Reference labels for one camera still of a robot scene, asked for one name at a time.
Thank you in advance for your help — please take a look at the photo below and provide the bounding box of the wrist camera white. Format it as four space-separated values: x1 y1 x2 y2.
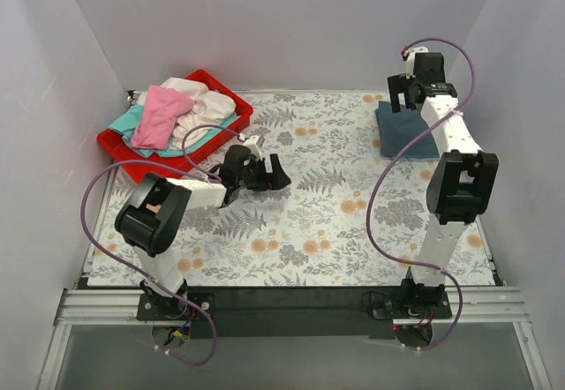
242 135 264 159
401 46 429 79

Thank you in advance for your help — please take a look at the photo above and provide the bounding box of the purple cable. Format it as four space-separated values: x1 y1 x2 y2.
365 37 478 351
81 124 248 367

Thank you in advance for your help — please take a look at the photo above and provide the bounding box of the dark blue t-shirt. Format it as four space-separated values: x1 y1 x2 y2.
375 101 440 158

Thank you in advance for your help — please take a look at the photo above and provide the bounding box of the folded teal t-shirt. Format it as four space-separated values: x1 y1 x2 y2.
399 154 439 161

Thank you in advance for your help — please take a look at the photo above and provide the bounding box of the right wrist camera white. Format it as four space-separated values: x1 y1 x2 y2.
401 46 429 79

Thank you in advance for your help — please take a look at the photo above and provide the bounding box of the red plastic bin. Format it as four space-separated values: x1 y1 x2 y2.
97 70 253 184

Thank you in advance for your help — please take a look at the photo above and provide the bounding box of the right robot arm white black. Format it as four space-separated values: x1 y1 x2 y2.
388 47 499 319

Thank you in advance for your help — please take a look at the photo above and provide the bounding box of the teal t-shirt in bin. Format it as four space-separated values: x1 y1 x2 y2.
109 104 236 158

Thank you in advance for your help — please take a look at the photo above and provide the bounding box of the aluminium frame rail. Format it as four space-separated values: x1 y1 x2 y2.
37 288 186 390

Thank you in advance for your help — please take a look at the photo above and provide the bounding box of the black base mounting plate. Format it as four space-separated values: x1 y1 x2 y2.
136 286 454 341

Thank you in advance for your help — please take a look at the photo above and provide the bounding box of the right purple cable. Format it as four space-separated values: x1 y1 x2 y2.
365 37 478 351

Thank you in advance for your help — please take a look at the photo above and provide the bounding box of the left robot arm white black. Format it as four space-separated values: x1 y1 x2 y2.
115 145 291 319

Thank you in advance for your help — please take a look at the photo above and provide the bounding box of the cream white t-shirt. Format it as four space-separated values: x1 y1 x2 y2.
162 78 236 151

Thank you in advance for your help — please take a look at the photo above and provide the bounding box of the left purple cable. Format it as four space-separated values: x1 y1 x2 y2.
81 124 248 367

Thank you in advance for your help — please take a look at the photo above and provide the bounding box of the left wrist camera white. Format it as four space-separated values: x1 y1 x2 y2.
242 135 264 159

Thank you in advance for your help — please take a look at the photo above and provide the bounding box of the pink t-shirt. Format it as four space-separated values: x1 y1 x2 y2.
131 85 194 150

